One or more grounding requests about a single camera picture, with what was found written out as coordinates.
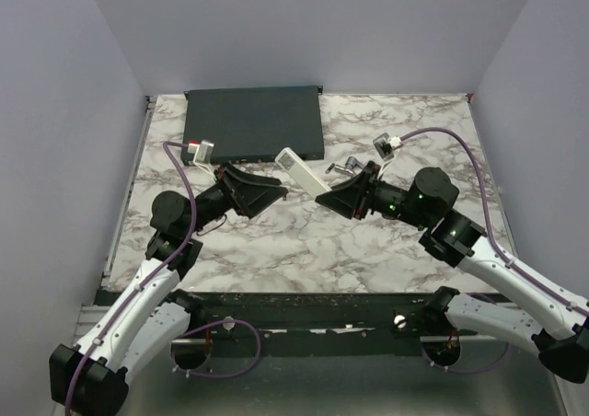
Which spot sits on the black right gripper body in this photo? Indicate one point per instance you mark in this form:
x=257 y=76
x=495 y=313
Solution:
x=383 y=198

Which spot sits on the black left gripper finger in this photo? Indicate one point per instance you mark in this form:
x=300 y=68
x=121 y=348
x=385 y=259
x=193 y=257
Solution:
x=234 y=178
x=253 y=200

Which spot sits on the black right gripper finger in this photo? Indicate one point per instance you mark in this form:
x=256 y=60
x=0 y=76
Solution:
x=339 y=202
x=353 y=186

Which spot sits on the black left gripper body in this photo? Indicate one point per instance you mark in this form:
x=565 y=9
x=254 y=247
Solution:
x=217 y=201

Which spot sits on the white remote control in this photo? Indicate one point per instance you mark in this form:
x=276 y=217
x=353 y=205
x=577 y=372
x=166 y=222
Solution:
x=290 y=162

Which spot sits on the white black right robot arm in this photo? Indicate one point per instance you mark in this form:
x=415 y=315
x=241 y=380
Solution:
x=549 y=321

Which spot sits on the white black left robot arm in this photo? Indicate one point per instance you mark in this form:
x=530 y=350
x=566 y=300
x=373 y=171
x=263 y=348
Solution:
x=93 y=376

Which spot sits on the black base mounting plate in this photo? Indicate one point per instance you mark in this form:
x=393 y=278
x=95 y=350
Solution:
x=231 y=325

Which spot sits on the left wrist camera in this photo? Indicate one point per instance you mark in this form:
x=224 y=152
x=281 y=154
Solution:
x=201 y=152

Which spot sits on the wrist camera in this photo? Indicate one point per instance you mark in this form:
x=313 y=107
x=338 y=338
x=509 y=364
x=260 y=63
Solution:
x=201 y=152
x=386 y=145

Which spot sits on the dark network switch box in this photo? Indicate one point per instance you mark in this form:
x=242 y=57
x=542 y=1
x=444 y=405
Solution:
x=252 y=125

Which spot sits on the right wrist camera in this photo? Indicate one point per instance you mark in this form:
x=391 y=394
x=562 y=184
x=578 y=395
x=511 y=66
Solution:
x=386 y=145

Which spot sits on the aluminium table edge rail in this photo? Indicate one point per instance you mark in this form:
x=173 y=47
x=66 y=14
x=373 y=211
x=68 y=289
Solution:
x=128 y=190

